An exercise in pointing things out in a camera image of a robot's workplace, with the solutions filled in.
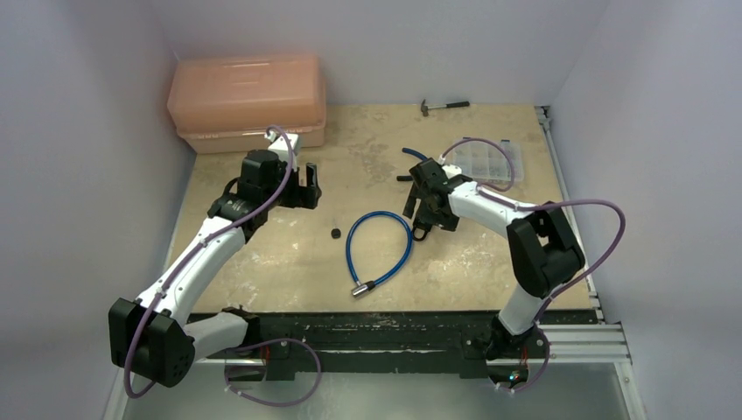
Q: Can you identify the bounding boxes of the orange plastic toolbox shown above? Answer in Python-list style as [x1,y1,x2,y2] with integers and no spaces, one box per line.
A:
[167,54,327,154]

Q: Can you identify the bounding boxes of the black headed key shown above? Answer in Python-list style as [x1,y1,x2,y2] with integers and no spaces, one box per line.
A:
[331,220,342,239]

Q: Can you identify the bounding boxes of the clear plastic screw organizer box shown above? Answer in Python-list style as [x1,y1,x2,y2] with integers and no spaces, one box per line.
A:
[445,139,524,186]

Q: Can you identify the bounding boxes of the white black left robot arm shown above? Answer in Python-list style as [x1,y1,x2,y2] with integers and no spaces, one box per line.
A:
[108,150,322,388]

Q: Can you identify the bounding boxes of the small black handled hammer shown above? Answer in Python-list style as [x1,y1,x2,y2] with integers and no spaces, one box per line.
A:
[420,99,471,117]

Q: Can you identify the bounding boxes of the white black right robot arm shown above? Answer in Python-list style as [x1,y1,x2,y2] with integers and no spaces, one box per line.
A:
[403,158,585,360]

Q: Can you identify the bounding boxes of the blue cable lock loop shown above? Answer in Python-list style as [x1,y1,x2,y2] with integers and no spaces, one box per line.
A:
[345,210,414,299]

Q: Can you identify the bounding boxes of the black lock body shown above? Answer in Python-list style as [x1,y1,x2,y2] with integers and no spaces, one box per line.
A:
[411,222,432,242]

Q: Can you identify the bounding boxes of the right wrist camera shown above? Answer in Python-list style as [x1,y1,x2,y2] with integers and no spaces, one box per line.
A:
[442,164,462,179]

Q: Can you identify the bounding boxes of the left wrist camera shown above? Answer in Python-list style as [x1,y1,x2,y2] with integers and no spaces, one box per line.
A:
[264,131,301,171]

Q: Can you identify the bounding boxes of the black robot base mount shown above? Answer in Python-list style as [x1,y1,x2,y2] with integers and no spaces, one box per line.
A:
[188,310,599,381]

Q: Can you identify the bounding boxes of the aluminium frame rail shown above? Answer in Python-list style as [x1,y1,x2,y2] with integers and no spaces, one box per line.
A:
[534,105,633,365]

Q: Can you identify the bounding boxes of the blue handled pliers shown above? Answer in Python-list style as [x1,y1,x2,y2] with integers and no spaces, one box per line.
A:
[395,147,427,182]

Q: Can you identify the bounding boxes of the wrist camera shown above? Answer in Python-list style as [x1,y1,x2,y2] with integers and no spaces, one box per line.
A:
[264,131,301,171]
[442,164,462,179]

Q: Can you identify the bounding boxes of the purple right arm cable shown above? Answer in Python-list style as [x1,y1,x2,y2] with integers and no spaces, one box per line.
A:
[439,136,627,396]

